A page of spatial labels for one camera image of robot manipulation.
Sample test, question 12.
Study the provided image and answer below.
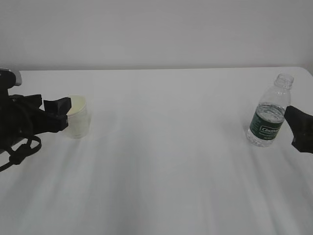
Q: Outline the clear green-label water bottle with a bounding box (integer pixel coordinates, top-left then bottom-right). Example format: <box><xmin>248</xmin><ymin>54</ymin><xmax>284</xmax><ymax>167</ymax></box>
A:
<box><xmin>246</xmin><ymin>73</ymin><xmax>294</xmax><ymax>147</ymax></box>

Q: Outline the white paper cup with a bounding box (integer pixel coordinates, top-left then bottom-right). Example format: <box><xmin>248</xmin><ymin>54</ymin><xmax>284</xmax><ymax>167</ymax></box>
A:
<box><xmin>64</xmin><ymin>95</ymin><xmax>89</xmax><ymax>139</ymax></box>

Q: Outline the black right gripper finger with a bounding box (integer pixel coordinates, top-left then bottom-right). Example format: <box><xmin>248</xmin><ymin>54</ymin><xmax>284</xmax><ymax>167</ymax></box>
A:
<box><xmin>284</xmin><ymin>106</ymin><xmax>313</xmax><ymax>154</ymax></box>

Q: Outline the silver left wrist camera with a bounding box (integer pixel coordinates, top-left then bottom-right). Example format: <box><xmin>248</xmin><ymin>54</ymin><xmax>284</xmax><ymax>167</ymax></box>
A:
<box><xmin>0</xmin><ymin>68</ymin><xmax>22</xmax><ymax>88</ymax></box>

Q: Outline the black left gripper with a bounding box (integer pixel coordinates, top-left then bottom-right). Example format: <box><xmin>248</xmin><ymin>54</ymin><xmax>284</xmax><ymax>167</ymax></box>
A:
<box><xmin>0</xmin><ymin>94</ymin><xmax>71</xmax><ymax>153</ymax></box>

